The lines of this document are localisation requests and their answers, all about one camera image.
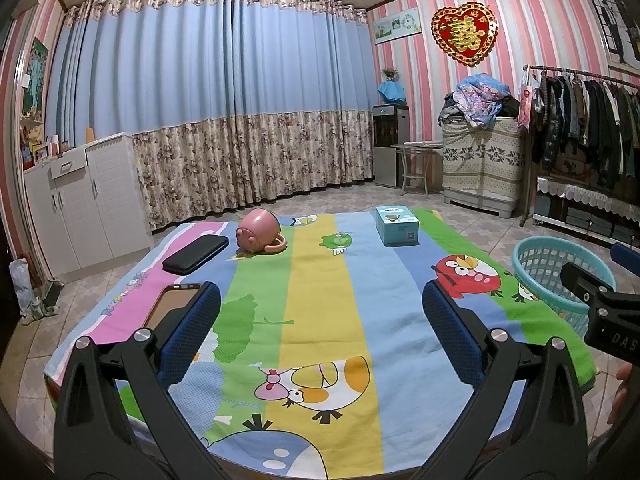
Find clothes rack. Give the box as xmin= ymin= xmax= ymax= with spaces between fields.
xmin=519 ymin=64 xmax=640 ymax=228

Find wall calendar picture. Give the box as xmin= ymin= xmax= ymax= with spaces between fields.
xmin=374 ymin=7 xmax=420 ymax=45

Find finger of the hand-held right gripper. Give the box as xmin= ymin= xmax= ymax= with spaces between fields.
xmin=560 ymin=261 xmax=621 ymax=306
xmin=611 ymin=242 xmax=640 ymax=267

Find blue bag on dispenser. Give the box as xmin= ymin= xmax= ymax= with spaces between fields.
xmin=377 ymin=80 xmax=407 ymax=105

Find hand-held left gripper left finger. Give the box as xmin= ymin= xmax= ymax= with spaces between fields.
xmin=54 ymin=281 xmax=223 ymax=480

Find wall poster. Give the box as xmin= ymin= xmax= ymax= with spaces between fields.
xmin=20 ymin=36 xmax=50 ymax=121

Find teal plastic basket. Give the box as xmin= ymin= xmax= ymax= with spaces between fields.
xmin=514 ymin=236 xmax=617 ymax=337

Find light blue tissue box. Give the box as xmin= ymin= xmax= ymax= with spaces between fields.
xmin=375 ymin=205 xmax=420 ymax=247

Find pile of bedding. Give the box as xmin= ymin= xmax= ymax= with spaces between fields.
xmin=439 ymin=74 xmax=521 ymax=128

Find clear plastic bag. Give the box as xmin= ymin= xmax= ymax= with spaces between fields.
xmin=9 ymin=257 xmax=36 ymax=318

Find phone in brown case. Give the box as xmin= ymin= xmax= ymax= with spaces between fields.
xmin=141 ymin=282 xmax=201 ymax=333

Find row of hanging clothes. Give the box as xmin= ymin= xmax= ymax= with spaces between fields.
xmin=532 ymin=71 xmax=640 ymax=191

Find framed black white picture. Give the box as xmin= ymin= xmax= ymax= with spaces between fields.
xmin=582 ymin=0 xmax=640 ymax=68

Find person's right hand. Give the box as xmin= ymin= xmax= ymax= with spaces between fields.
xmin=606 ymin=362 xmax=640 ymax=428

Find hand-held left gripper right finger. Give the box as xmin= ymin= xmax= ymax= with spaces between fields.
xmin=421 ymin=279 xmax=590 ymax=480

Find red heart wall decoration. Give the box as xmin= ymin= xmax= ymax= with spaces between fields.
xmin=431 ymin=2 xmax=499 ymax=67

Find small side table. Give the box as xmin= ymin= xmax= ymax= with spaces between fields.
xmin=391 ymin=141 xmax=445 ymax=197

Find blue floral curtain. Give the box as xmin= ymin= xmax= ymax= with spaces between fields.
xmin=45 ymin=0 xmax=376 ymax=233

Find pink hanging bag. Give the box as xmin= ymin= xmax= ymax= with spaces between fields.
xmin=517 ymin=72 xmax=541 ymax=128

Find grey water dispenser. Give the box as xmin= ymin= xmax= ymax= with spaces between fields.
xmin=371 ymin=104 xmax=411 ymax=188

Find black glasses case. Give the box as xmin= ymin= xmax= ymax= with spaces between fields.
xmin=162 ymin=235 xmax=230 ymax=276

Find low cabinet with lace cloth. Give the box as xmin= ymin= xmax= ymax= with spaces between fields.
xmin=532 ymin=175 xmax=640 ymax=251

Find white cabinet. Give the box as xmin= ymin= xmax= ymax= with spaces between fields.
xmin=22 ymin=131 xmax=156 ymax=281

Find pink pig cup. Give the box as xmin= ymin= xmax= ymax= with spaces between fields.
xmin=235 ymin=208 xmax=290 ymax=256

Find grey slippers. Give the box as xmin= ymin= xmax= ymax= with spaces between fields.
xmin=30 ymin=280 xmax=63 ymax=318

